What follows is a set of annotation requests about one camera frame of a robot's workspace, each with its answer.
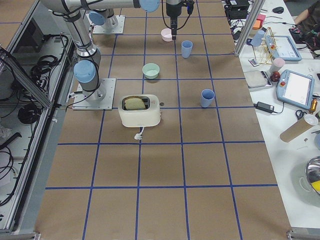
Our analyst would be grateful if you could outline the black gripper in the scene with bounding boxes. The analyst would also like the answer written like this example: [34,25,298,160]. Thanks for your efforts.
[166,0,182,41]

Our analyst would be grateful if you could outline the blue plastic cup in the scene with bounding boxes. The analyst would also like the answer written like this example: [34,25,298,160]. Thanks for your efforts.
[200,88,215,108]
[181,40,193,59]

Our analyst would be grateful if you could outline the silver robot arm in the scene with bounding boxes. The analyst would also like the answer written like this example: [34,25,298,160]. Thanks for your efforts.
[86,9,126,35]
[41,0,160,103]

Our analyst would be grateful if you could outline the pink plastic bowl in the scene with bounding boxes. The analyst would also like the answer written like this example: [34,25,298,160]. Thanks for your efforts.
[160,28,173,42]

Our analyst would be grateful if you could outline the green plastic bowl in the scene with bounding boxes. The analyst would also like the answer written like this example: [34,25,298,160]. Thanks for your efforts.
[142,63,160,80]

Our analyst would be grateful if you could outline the bread slice in toaster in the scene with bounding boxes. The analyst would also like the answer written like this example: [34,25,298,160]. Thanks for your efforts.
[124,97,146,110]

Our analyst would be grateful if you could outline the white toaster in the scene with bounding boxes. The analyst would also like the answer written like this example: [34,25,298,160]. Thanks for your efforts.
[118,94,161,128]

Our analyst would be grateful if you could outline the grey kitchen scale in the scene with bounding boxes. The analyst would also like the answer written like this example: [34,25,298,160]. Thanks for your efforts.
[244,70,273,92]

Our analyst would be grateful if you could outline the pink cup on desk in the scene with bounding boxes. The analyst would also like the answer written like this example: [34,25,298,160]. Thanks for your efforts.
[269,57,286,74]

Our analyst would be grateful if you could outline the white toaster plug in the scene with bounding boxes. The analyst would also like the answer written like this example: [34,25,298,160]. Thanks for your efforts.
[134,127,145,140]

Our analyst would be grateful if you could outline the red apple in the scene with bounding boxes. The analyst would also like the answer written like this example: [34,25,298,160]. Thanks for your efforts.
[270,71,281,83]

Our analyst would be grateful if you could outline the black power adapter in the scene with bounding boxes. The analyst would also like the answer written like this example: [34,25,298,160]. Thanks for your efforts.
[253,101,274,114]

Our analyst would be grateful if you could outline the blue teach pendant tablet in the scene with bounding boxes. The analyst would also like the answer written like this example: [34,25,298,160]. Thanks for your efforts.
[276,70,315,109]

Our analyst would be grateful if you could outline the cardboard tube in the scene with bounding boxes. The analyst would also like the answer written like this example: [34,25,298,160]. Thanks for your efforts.
[279,114,319,143]

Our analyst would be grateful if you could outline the steel pot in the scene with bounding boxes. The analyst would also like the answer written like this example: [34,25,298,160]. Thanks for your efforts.
[299,156,320,195]

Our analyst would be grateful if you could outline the aluminium frame post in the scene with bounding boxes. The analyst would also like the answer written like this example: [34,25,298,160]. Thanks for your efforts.
[234,0,265,57]

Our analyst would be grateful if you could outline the gold wire rack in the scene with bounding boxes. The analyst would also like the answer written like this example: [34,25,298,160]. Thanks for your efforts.
[252,27,276,65]

